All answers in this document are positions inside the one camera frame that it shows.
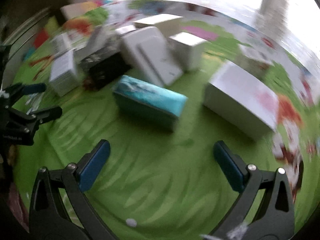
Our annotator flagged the window frame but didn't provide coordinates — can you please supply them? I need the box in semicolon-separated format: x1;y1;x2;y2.
256;0;300;24

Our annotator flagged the black box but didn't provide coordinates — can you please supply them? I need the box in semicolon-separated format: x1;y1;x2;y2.
89;56;132;90

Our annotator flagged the white cube box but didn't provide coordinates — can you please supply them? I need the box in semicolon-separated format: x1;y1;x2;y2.
169;32;208;72

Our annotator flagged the off-white cardboard box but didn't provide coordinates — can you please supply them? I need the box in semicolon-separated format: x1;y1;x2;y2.
134;14;184;37

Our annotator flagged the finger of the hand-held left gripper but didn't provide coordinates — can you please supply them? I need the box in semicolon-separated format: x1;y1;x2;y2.
14;106;63;133
5;82;47;103

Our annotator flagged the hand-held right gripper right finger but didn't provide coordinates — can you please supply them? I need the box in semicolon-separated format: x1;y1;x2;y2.
213;141;295;240

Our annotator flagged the tall white box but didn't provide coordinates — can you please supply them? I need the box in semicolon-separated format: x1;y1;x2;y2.
120;26;184;87

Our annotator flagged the large white flat box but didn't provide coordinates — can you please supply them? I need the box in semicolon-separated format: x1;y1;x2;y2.
202;61;280;142

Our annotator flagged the small white printed box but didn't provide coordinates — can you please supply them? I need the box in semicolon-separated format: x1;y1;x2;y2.
51;32;73;55

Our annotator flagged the white patchwork pillow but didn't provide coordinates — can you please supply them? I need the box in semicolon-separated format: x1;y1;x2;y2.
60;1;100;22

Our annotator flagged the grey printed box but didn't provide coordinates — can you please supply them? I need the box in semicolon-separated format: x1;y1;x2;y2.
75;26;120;65

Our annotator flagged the white labelled box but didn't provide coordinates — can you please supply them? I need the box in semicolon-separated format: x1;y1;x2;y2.
49;50;80;97

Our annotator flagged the green cartoon printed sheet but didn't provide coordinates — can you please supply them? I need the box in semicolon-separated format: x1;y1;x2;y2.
12;0;320;240

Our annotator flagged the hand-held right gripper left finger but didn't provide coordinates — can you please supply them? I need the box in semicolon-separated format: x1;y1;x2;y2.
29;139;118;240

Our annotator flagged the teal box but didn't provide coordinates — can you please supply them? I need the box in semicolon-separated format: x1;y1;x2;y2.
112;75;188;133

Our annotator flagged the wooden bed frame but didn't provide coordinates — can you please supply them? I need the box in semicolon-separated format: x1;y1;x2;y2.
2;7;53;53

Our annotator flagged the colourful patchwork cloth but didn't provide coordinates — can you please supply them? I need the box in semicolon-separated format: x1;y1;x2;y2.
24;15;63;60

